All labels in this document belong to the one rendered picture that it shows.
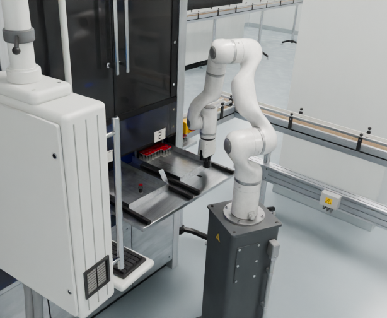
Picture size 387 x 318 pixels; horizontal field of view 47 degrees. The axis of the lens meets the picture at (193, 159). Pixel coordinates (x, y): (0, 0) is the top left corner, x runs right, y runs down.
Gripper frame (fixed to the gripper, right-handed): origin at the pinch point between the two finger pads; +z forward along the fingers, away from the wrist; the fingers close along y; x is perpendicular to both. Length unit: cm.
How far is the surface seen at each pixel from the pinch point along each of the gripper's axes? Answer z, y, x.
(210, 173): 4.2, 0.8, 3.3
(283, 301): 93, -34, 40
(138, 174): 3.2, 28.1, -21.8
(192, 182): 4.4, 13.8, 2.1
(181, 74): -41.1, -8.8, -26.5
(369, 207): 39, -86, 63
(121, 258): 1, 82, 25
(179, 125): -12.0, -9.0, -27.3
